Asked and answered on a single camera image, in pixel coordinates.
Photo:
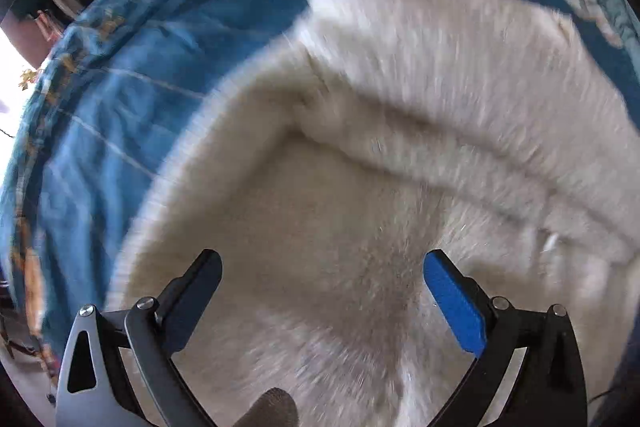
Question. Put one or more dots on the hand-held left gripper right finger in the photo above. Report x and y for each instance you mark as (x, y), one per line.
(452, 297)

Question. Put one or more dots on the white fluffy sweater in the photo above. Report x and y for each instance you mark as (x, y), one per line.
(400, 187)

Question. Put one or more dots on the dark wooden furniture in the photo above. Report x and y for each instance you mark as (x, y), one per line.
(45, 22)

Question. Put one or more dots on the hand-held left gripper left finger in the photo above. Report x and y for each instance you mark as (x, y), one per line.
(192, 302)

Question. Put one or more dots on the blue bed sheet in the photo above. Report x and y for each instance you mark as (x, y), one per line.
(125, 97)

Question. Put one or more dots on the person's left hand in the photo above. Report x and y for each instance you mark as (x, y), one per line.
(270, 409)

